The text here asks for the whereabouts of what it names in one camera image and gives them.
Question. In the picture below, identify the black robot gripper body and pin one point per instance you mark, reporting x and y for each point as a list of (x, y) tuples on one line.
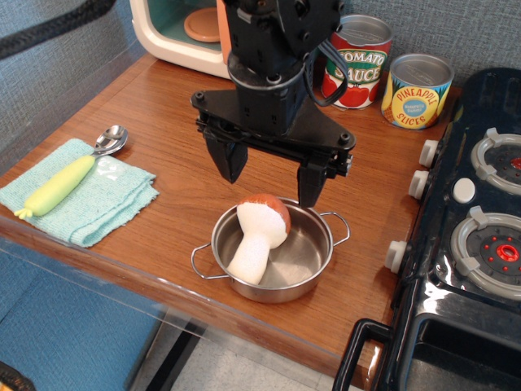
[(278, 114)]

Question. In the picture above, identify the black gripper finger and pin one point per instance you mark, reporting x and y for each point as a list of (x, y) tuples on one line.
[(229, 157), (311, 177)]

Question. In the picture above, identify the spoon with yellow-green handle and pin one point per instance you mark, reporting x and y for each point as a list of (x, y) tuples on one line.
[(61, 184)]

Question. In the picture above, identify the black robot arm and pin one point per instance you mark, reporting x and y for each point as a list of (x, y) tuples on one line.
[(268, 36)]

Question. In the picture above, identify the stainless steel pot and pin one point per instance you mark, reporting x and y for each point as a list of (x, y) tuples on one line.
[(294, 267)]

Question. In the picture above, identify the toy mushroom brown cap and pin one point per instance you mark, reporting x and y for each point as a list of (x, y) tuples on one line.
[(265, 222)]

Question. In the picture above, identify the toy microwave teal and cream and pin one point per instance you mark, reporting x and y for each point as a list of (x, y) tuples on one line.
[(160, 28)]

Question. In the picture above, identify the tomato sauce can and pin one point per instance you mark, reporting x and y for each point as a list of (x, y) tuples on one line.
[(364, 43)]

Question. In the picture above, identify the light blue folded cloth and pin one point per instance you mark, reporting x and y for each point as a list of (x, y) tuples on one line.
[(110, 195)]

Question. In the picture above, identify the pineapple slices can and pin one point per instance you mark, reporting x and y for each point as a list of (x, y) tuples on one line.
[(416, 90)]

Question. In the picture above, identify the black toy stove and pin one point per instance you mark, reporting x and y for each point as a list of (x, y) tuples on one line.
[(456, 307)]

